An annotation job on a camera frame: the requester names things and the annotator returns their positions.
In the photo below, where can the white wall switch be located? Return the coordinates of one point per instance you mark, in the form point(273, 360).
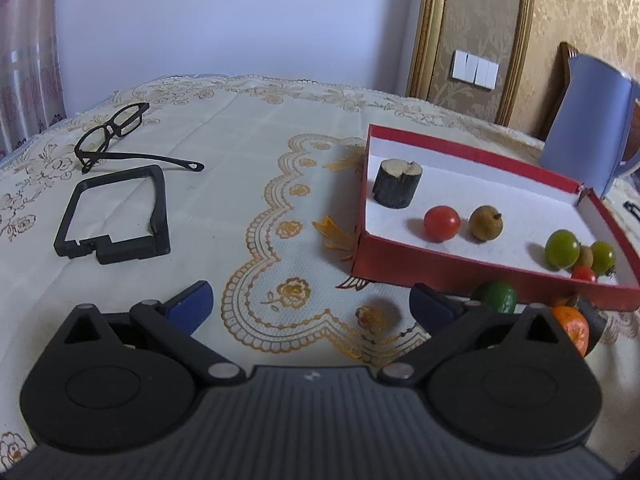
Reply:
point(472, 69)

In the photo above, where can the red cherry tomato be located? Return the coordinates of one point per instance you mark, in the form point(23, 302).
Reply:
point(584, 273)
point(441, 223)

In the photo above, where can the gold picture frame moulding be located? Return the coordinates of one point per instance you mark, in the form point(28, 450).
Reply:
point(497, 30)

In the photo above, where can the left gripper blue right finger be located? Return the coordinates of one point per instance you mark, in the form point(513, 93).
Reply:
point(452, 326)

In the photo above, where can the red shallow cardboard box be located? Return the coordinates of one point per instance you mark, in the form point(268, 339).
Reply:
point(391, 246)

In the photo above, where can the black rectangular frame right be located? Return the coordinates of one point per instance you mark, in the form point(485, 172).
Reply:
point(633, 209)

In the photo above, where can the lace embroidered tablecloth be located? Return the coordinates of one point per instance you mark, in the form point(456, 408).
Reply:
point(271, 224)

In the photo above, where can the black rectangular frame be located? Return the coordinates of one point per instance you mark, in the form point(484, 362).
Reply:
point(156, 244)
point(633, 209)

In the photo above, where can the green tomato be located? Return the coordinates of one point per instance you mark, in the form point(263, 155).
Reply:
point(603, 258)
point(562, 249)

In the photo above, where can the black rectangular frame left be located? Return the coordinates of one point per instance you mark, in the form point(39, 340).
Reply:
point(156, 244)

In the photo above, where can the small green cucumber piece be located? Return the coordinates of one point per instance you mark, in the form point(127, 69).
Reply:
point(501, 297)

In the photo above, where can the orange mandarin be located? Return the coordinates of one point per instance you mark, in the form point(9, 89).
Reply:
point(574, 325)

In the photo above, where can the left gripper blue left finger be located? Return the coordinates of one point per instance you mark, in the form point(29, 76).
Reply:
point(169, 327)

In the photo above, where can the black eyeglasses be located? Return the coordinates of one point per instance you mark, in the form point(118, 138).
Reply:
point(94, 146)

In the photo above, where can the pink patterned curtain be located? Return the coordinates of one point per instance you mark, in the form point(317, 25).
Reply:
point(31, 89)

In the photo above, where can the blue electric kettle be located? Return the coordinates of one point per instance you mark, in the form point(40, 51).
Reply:
point(588, 136)

